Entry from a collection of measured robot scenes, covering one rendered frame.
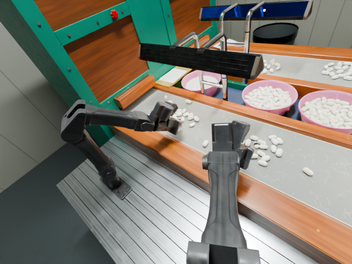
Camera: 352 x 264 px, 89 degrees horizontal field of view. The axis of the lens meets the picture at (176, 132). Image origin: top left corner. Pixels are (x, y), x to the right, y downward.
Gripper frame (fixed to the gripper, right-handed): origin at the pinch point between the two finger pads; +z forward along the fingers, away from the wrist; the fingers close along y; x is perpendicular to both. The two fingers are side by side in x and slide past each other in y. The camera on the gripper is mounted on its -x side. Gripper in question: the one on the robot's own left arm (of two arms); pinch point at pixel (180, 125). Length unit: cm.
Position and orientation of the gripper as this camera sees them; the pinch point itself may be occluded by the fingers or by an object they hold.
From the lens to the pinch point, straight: 91.8
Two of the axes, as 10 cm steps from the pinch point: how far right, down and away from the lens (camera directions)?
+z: 6.1, -0.2, 7.9
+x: -2.7, 9.3, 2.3
